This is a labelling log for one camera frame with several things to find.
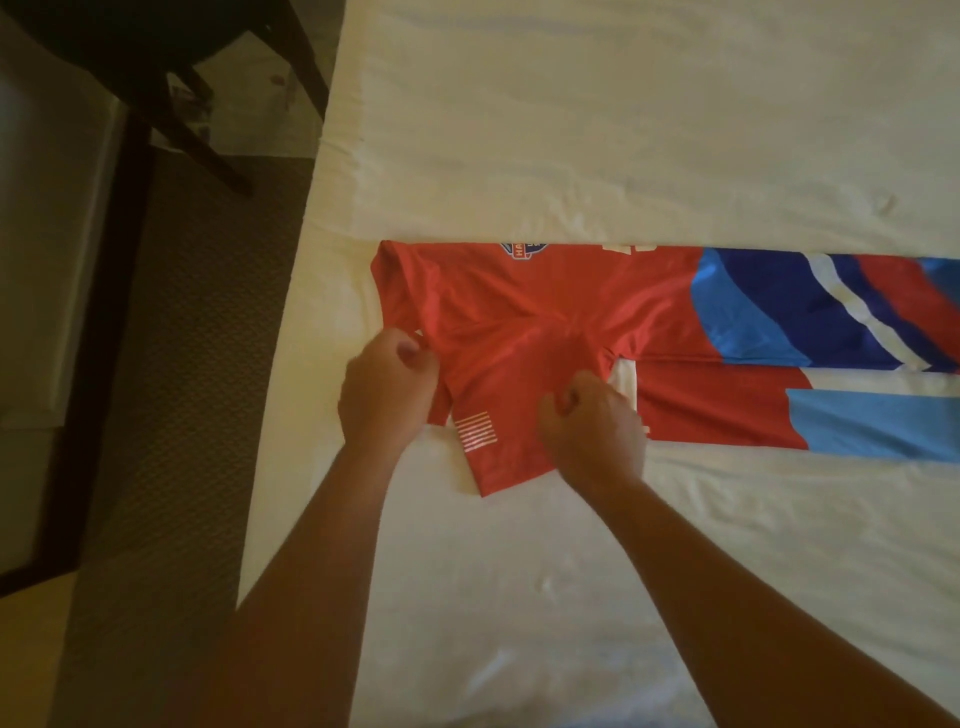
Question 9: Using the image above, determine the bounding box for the person's left hand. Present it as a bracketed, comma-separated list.
[337, 327, 443, 464]

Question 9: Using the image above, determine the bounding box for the person's left forearm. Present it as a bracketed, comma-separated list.
[180, 442, 404, 728]

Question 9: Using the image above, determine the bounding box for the red blue white jersey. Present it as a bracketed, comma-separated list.
[369, 240, 960, 498]

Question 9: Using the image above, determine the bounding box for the white bed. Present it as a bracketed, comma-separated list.
[237, 0, 960, 728]

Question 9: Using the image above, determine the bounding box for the black round stool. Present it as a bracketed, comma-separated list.
[0, 0, 335, 197]

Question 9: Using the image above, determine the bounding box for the person's right hand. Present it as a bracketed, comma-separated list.
[537, 370, 650, 506]

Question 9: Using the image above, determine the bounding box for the person's right forearm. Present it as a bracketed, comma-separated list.
[592, 480, 960, 728]

